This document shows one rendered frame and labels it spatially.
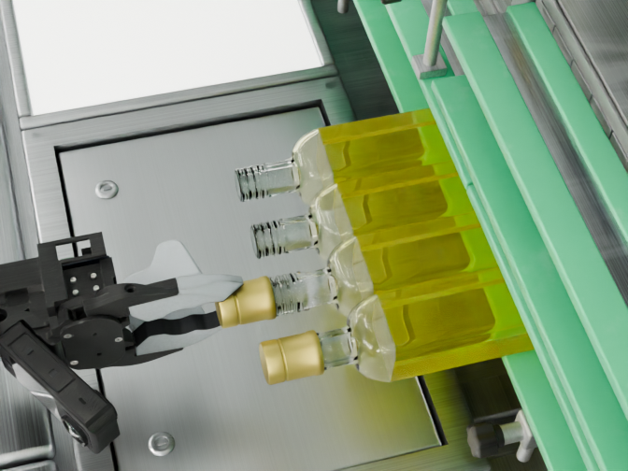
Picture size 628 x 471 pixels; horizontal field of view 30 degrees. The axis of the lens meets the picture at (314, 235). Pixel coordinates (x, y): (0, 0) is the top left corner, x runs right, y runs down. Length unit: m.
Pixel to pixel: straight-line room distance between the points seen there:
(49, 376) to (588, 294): 0.39
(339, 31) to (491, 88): 0.48
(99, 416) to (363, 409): 0.27
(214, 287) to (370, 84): 0.47
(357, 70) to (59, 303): 0.54
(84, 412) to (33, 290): 0.12
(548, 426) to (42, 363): 0.39
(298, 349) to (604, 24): 0.35
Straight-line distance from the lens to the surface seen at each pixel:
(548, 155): 0.88
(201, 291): 0.91
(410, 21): 1.09
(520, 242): 0.92
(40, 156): 1.20
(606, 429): 0.85
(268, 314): 0.93
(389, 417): 1.04
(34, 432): 1.05
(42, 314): 0.93
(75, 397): 0.88
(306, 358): 0.90
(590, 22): 0.96
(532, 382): 0.97
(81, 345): 0.93
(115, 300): 0.89
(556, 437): 0.95
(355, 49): 1.35
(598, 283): 0.82
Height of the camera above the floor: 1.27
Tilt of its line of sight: 11 degrees down
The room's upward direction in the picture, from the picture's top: 101 degrees counter-clockwise
